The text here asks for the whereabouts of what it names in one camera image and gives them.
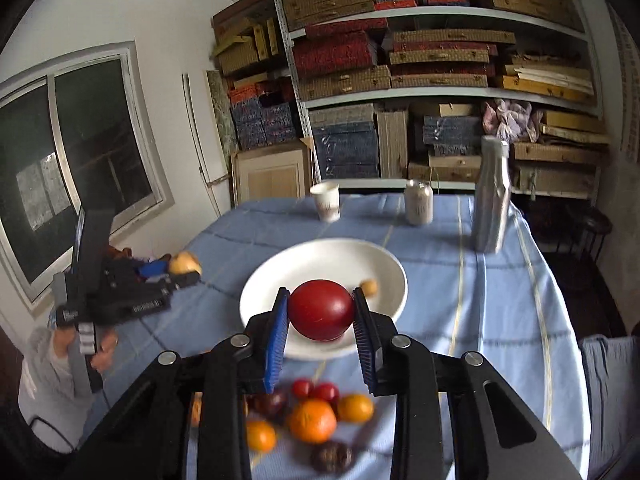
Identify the white metal shelf rack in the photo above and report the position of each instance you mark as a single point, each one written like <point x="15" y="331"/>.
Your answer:
<point x="450" y="12"/>

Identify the tan round fruit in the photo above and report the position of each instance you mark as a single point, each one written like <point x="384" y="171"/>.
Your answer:
<point x="183" y="262"/>

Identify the small yellow-orange citrus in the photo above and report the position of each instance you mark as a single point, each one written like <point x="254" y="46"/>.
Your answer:
<point x="356" y="407"/>

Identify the window with grey frame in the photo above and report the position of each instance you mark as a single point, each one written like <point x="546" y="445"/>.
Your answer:
<point x="100" y="135"/>

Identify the white paper cup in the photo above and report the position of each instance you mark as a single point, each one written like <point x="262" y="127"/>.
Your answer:
<point x="325" y="202"/>

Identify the white oval plate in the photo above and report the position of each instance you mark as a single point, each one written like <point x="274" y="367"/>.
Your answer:
<point x="320" y="260"/>

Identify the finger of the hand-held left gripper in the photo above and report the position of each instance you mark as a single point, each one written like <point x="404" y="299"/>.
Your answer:
<point x="152" y="269"/>
<point x="182" y="280"/>

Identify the brown cloth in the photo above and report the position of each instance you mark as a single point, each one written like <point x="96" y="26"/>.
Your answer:
<point x="120" y="252"/>

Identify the white leaning board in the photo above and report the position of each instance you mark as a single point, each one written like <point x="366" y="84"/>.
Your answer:
<point x="202" y="140"/>

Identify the small tan longan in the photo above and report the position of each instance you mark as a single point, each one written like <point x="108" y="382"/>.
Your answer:
<point x="369" y="288"/>

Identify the silver metal bottle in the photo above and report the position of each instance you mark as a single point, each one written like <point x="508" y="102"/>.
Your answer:
<point x="492" y="195"/>

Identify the pile of patterned gift boxes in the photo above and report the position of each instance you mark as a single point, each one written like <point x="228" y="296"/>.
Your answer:
<point x="260" y="115"/>

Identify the grey-blue knitted cloth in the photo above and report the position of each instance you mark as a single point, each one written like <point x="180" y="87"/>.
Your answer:
<point x="610" y="390"/>

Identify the dark purple passion fruit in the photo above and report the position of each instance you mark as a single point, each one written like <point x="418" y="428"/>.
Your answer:
<point x="270" y="403"/>
<point x="331" y="456"/>

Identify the small orange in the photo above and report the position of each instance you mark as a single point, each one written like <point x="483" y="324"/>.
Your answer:
<point x="196" y="410"/>
<point x="261" y="436"/>

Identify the large orange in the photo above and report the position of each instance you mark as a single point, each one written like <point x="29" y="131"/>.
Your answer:
<point x="312" y="420"/>

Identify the dark red plum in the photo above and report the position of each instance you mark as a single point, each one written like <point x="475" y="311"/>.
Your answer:
<point x="320" y="310"/>

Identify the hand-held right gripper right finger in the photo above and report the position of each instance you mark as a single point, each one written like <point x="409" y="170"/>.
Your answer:
<point x="364" y="350"/>

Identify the person's left forearm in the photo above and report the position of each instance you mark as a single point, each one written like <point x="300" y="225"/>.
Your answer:
<point x="45" y="390"/>

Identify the pink plastic bag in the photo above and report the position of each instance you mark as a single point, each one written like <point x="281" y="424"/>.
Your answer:
<point x="505" y="117"/>

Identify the dark round stool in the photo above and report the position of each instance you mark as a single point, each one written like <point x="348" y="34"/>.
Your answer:
<point x="595" y="222"/>

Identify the person's left hand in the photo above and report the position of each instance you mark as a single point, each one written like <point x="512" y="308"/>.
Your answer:
<point x="107" y="350"/>

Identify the red cherry tomato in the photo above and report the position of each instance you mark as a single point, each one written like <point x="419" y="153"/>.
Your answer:
<point x="302" y="388"/>
<point x="326" y="393"/>

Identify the green marbled panel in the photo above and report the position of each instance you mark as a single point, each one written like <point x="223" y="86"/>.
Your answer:
<point x="222" y="110"/>

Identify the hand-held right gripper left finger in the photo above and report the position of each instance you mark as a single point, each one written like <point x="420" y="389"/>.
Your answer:
<point x="276" y="345"/>

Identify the light wooden crate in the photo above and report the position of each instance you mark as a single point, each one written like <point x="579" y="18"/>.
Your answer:
<point x="272" y="177"/>

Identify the white drink can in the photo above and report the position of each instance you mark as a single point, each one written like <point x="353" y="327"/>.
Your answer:
<point x="419" y="202"/>

